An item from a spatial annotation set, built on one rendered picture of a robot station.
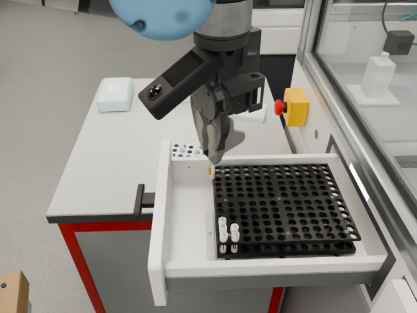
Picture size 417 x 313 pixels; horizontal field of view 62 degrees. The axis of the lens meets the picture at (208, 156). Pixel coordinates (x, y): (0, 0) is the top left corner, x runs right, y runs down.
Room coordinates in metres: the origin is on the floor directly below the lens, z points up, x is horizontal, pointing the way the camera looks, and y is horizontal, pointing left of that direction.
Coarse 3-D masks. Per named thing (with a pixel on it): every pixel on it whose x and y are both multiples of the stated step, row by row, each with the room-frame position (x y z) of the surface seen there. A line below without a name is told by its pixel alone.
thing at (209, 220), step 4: (208, 212) 0.43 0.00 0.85; (212, 212) 0.43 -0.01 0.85; (208, 216) 0.42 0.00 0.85; (212, 216) 0.42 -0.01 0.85; (208, 220) 0.41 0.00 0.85; (212, 220) 0.41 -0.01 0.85; (344, 220) 0.41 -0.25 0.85; (208, 224) 0.40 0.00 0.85; (212, 224) 0.40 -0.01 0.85; (208, 228) 0.39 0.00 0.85; (212, 228) 0.39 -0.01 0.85; (208, 232) 0.38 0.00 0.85; (212, 232) 0.38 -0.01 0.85; (208, 236) 0.38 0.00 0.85; (212, 236) 0.38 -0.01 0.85; (208, 240) 0.37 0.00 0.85; (212, 240) 0.37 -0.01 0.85; (208, 244) 0.36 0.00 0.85; (212, 244) 0.36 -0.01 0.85; (208, 248) 0.35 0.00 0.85; (212, 248) 0.35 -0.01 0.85; (208, 252) 0.34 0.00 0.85; (212, 252) 0.34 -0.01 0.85; (208, 256) 0.33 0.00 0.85; (212, 256) 0.33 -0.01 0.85; (208, 260) 0.33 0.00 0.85; (212, 260) 0.33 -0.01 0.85
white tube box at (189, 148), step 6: (174, 144) 0.70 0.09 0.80; (180, 144) 0.70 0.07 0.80; (186, 144) 0.70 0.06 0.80; (192, 144) 0.70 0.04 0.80; (198, 144) 0.70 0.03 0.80; (174, 150) 0.68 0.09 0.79; (186, 150) 0.68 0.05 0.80; (192, 150) 0.68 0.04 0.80; (174, 156) 0.65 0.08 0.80; (180, 156) 0.66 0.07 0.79
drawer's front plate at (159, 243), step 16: (160, 160) 0.48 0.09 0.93; (160, 176) 0.44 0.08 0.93; (160, 192) 0.40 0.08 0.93; (160, 208) 0.37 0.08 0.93; (160, 224) 0.34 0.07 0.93; (160, 240) 0.31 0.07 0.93; (160, 256) 0.28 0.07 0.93; (160, 272) 0.26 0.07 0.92; (160, 288) 0.26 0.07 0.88; (160, 304) 0.26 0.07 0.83
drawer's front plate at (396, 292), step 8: (392, 280) 0.25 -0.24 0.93; (400, 280) 0.25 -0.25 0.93; (392, 288) 0.24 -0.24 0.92; (400, 288) 0.23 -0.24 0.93; (408, 288) 0.23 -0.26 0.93; (384, 296) 0.24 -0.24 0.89; (392, 296) 0.23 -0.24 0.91; (400, 296) 0.22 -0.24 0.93; (408, 296) 0.22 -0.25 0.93; (376, 304) 0.25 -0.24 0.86; (384, 304) 0.24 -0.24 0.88; (392, 304) 0.23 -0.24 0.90; (400, 304) 0.22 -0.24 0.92; (408, 304) 0.21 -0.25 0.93; (416, 304) 0.21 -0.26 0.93; (376, 312) 0.24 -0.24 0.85; (384, 312) 0.23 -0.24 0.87; (392, 312) 0.22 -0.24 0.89; (400, 312) 0.21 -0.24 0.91; (408, 312) 0.20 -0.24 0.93; (416, 312) 0.20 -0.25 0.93
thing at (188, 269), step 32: (192, 160) 0.52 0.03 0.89; (224, 160) 0.53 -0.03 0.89; (256, 160) 0.53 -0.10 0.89; (288, 160) 0.53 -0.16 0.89; (320, 160) 0.53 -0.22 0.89; (192, 192) 0.49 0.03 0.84; (352, 192) 0.45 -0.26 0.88; (192, 224) 0.41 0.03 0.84; (192, 256) 0.34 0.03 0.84; (256, 256) 0.34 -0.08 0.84; (288, 256) 0.34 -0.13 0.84; (320, 256) 0.34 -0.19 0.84; (352, 256) 0.30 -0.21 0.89; (384, 256) 0.30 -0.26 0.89; (192, 288) 0.28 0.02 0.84; (224, 288) 0.28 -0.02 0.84
